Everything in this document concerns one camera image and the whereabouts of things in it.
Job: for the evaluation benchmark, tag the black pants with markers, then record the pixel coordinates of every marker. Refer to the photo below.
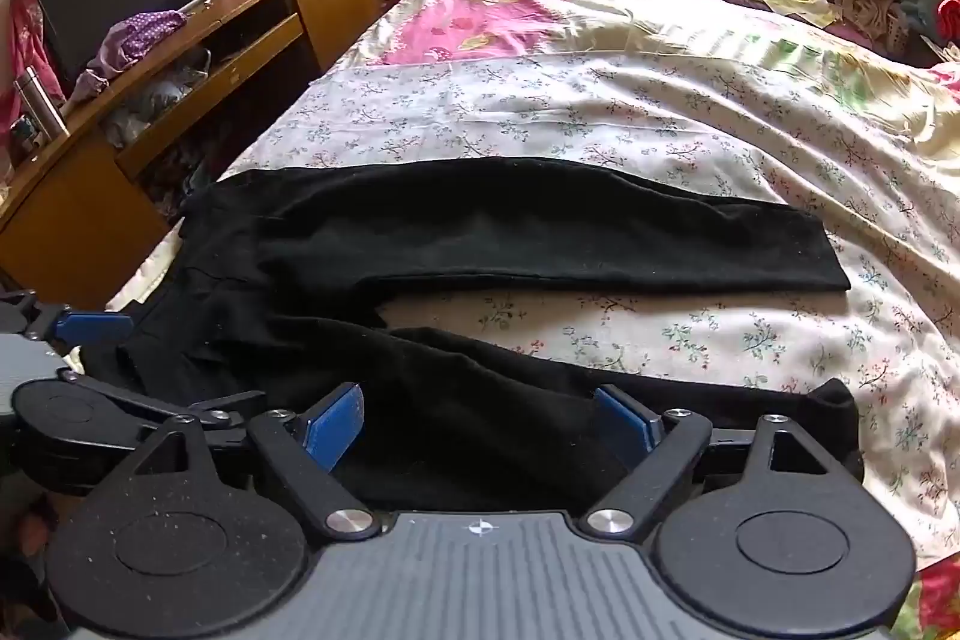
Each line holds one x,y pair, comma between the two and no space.
450,220

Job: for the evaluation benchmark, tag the red plastic thing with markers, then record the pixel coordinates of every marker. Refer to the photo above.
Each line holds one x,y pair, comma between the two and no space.
950,19

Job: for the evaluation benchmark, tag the steel thermos bottle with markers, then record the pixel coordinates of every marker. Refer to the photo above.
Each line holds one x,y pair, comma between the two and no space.
41,104

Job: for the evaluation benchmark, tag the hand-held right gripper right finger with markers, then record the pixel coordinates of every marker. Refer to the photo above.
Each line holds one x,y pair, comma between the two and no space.
626,421

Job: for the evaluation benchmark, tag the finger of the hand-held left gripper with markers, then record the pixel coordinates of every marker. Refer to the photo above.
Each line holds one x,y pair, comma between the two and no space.
94,326
127,398

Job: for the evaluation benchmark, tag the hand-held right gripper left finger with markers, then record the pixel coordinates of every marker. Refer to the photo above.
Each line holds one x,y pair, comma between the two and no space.
334,424

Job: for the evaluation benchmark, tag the floral patchwork bed sheet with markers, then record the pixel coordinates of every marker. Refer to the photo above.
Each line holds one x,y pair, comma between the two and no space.
600,108

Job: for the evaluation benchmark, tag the purple patterned cloth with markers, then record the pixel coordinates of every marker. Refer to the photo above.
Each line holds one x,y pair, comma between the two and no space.
142,36

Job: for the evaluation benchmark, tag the pile of grey clothes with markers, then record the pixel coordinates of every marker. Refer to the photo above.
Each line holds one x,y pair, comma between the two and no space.
161,93

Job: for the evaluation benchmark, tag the red floral cloth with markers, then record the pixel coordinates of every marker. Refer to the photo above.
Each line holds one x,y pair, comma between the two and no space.
934,599

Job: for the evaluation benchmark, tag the white plastic basket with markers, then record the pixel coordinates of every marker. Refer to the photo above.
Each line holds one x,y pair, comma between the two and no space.
907,36

